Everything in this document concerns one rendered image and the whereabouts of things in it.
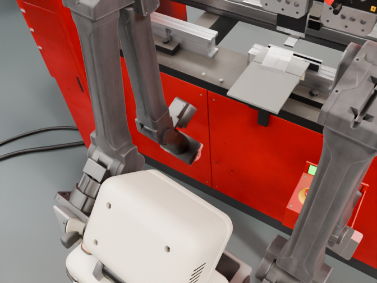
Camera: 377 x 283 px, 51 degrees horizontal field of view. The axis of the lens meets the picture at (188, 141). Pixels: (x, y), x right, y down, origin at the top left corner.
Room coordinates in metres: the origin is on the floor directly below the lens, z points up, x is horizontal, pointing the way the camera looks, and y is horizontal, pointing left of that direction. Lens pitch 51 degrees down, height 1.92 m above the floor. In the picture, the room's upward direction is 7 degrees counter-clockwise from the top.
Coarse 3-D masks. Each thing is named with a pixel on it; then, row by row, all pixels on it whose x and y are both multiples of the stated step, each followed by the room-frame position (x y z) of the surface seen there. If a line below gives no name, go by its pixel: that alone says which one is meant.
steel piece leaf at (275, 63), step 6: (270, 54) 1.08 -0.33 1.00; (276, 54) 1.08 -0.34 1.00; (264, 60) 1.06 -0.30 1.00; (270, 60) 1.05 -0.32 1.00; (276, 60) 1.05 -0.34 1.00; (282, 60) 1.05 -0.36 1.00; (288, 60) 1.04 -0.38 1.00; (264, 66) 1.01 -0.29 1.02; (270, 66) 1.02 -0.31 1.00; (276, 66) 1.02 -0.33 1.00; (282, 66) 1.01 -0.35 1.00; (276, 72) 0.99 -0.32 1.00; (282, 72) 0.97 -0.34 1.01
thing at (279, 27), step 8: (280, 16) 1.10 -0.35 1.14; (288, 16) 1.09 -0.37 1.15; (304, 16) 1.05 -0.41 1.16; (280, 24) 1.10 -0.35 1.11; (288, 24) 1.08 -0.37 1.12; (296, 24) 1.07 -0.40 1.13; (304, 24) 1.05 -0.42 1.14; (288, 32) 1.09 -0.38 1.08; (296, 32) 1.07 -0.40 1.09; (304, 32) 1.05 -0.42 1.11
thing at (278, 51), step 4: (272, 48) 1.12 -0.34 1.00; (276, 48) 1.11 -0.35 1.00; (280, 48) 1.11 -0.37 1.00; (272, 52) 1.09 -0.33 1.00; (276, 52) 1.09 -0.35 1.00; (280, 52) 1.09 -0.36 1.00; (284, 52) 1.09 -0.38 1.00; (288, 52) 1.08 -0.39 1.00; (292, 52) 1.08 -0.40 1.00; (288, 56) 1.06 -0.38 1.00
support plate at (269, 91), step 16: (256, 64) 1.04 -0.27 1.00; (288, 64) 1.02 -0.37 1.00; (304, 64) 1.02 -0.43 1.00; (240, 80) 0.97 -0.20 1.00; (256, 80) 0.96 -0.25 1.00; (272, 80) 0.95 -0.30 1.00; (288, 80) 0.95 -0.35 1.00; (240, 96) 0.90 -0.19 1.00; (256, 96) 0.89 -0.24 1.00; (272, 96) 0.88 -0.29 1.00; (288, 96) 0.88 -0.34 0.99; (272, 112) 0.82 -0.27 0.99
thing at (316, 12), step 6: (312, 6) 1.29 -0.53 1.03; (318, 6) 1.29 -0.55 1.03; (312, 12) 1.25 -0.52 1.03; (318, 12) 1.25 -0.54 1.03; (312, 18) 1.23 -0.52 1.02; (318, 18) 1.22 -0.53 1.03; (312, 24) 1.22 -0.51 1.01; (318, 24) 1.21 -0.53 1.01; (318, 30) 1.21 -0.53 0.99; (294, 36) 1.16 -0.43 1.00; (300, 36) 1.16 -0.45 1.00; (288, 42) 1.13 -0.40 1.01; (294, 42) 1.13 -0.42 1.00
